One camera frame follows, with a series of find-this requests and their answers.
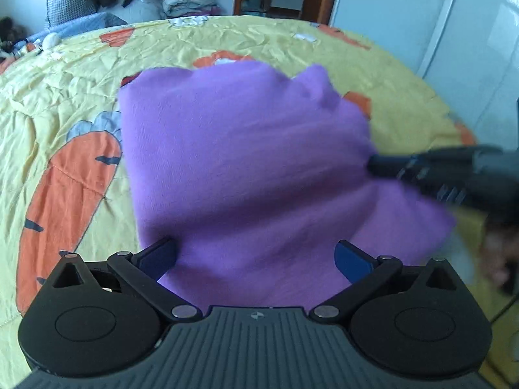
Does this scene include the white wardrobe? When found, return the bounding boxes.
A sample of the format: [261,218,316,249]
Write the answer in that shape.
[330,0,518,149]

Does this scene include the checkered houndstooth bag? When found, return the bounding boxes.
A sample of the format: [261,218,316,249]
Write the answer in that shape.
[46,0,98,28]

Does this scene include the blue striped blanket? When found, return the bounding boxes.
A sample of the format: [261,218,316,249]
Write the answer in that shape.
[14,12,127,51]

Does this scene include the purple sweater red collar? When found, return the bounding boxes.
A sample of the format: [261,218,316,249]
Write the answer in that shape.
[118,61,455,309]

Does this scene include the person right hand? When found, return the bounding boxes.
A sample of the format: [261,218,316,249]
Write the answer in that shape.
[479,217,518,295]

